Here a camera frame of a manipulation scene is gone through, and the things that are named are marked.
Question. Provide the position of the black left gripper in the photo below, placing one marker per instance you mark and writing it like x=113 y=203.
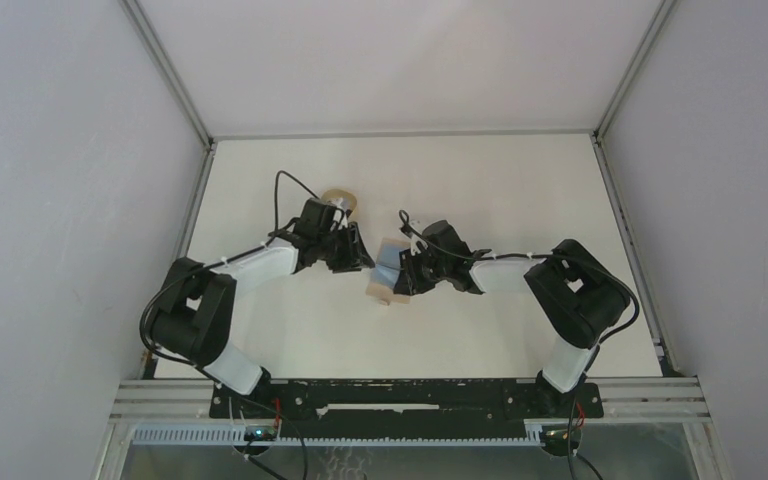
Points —
x=356 y=256

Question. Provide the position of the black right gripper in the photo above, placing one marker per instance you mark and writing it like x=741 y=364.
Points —
x=409 y=281

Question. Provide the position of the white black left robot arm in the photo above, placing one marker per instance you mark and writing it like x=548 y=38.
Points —
x=189 y=320

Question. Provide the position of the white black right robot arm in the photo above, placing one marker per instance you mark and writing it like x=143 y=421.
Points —
x=584 y=303

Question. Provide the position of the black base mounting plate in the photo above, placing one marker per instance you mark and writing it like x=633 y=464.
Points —
x=306 y=399

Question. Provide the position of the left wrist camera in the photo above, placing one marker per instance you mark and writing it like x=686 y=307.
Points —
x=347 y=205

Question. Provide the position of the aluminium frame rail back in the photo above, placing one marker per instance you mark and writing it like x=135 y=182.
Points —
x=405 y=134

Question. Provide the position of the aluminium frame rail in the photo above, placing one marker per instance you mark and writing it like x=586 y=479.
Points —
x=613 y=128
x=200 y=145
x=405 y=134

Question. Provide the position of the aluminium frame rail right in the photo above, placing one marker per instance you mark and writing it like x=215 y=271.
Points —
x=613 y=128

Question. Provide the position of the white slotted cable duct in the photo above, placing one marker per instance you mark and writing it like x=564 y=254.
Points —
x=218 y=435

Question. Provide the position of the aluminium frame rail left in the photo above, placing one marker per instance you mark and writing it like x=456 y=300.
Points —
x=200 y=145

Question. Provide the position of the front aluminium rail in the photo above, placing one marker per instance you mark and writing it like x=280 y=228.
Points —
x=613 y=400

